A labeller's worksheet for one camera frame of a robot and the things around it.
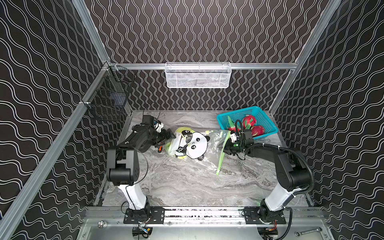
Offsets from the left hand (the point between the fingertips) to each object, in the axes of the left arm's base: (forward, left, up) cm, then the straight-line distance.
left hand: (174, 138), depth 91 cm
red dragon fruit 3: (+19, -49, -2) cm, 52 cm away
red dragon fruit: (+11, -36, +1) cm, 38 cm away
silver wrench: (-43, -64, -10) cm, 77 cm away
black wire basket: (+26, +45, +11) cm, 53 cm away
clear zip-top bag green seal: (-4, -20, 0) cm, 21 cm away
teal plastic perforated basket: (+23, -59, -3) cm, 64 cm away
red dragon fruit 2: (+13, -53, -3) cm, 55 cm away
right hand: (-2, -27, -5) cm, 28 cm away
